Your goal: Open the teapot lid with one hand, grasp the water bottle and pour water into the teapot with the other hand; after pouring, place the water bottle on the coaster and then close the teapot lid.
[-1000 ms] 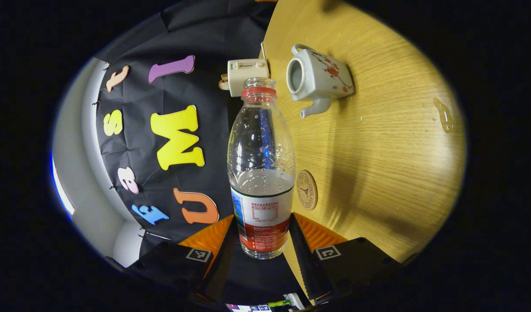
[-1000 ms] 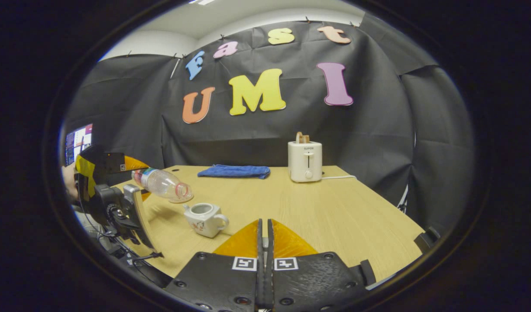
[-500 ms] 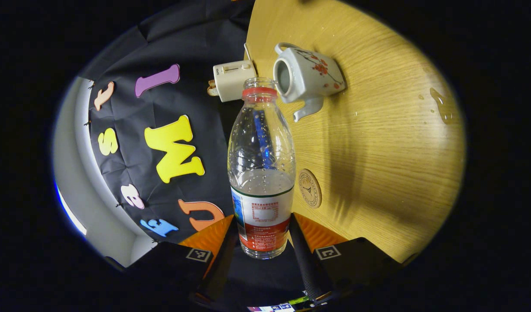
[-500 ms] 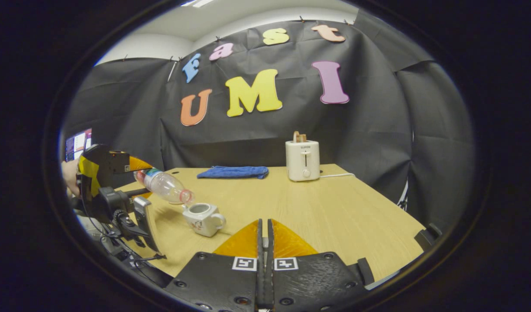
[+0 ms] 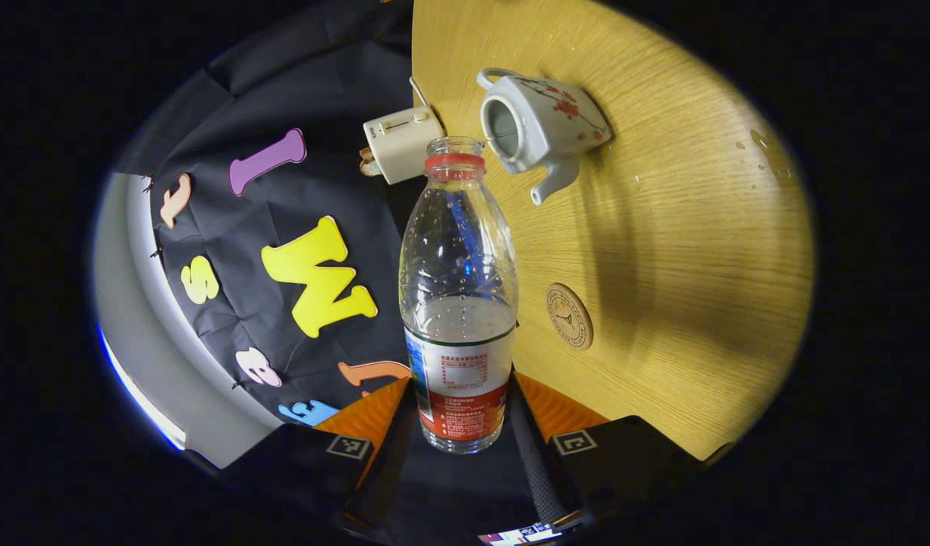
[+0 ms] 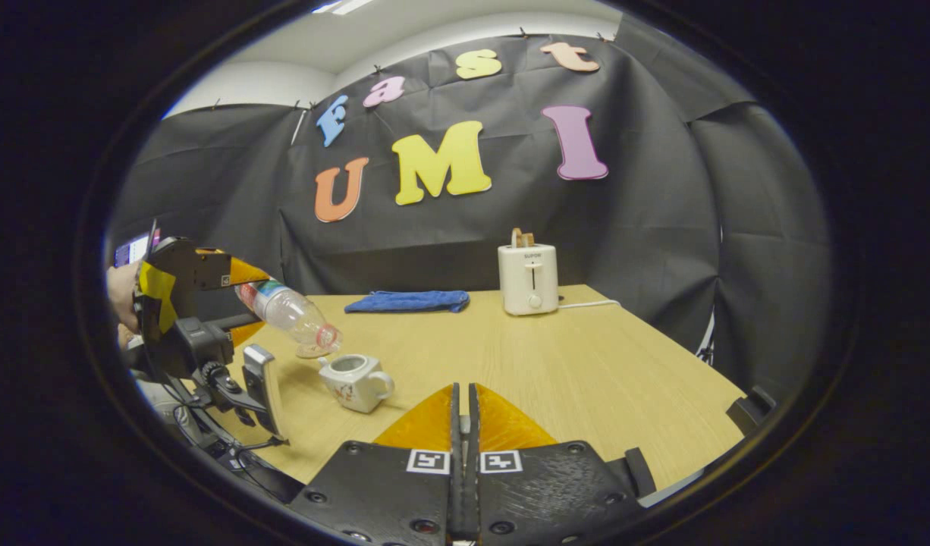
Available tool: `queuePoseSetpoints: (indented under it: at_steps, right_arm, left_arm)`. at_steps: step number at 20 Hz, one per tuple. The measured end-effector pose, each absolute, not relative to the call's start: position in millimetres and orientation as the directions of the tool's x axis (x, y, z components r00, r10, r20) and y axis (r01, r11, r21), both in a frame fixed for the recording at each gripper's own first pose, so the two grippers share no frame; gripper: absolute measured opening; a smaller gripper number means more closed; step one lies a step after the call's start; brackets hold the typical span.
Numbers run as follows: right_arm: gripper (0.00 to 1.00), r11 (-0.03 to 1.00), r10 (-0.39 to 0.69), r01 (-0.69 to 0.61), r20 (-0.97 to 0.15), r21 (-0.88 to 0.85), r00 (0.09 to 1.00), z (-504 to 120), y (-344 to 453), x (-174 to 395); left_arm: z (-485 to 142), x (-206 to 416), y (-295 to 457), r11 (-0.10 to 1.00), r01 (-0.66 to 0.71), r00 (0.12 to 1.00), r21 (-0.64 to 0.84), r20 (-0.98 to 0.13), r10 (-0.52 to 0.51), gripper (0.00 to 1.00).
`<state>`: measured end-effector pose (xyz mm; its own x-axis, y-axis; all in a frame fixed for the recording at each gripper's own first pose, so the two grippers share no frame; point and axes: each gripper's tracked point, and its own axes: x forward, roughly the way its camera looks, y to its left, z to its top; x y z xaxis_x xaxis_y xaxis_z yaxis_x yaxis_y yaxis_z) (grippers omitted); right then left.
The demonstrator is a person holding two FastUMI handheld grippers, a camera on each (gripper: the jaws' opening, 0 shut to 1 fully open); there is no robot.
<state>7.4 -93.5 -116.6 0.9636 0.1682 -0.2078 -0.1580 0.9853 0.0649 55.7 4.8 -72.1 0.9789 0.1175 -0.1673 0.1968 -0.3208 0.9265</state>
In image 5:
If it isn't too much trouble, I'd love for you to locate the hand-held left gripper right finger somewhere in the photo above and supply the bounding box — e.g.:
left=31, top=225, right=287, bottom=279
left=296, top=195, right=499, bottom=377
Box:
left=507, top=372, right=712, bottom=532

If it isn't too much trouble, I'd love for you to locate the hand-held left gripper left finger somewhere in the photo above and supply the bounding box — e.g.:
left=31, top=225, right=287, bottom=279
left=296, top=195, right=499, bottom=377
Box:
left=207, top=377, right=420, bottom=535

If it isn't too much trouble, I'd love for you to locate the clear plastic water bottle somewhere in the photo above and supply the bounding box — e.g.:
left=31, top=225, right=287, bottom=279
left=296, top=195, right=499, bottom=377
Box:
left=398, top=136, right=519, bottom=454

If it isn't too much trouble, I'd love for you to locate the round wooden coaster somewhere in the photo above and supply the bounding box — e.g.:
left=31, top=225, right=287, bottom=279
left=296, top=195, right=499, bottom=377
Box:
left=545, top=283, right=594, bottom=350

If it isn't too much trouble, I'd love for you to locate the white ceramic teacup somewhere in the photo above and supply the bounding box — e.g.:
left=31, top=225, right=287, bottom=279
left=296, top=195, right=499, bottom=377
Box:
left=476, top=67, right=613, bottom=206

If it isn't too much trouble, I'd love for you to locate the white toaster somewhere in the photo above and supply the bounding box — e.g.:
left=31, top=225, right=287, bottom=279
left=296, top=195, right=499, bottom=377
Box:
left=363, top=105, right=445, bottom=185

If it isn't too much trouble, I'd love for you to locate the black backdrop cloth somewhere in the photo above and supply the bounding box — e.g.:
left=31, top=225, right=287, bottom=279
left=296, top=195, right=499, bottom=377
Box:
left=116, top=0, right=435, bottom=437

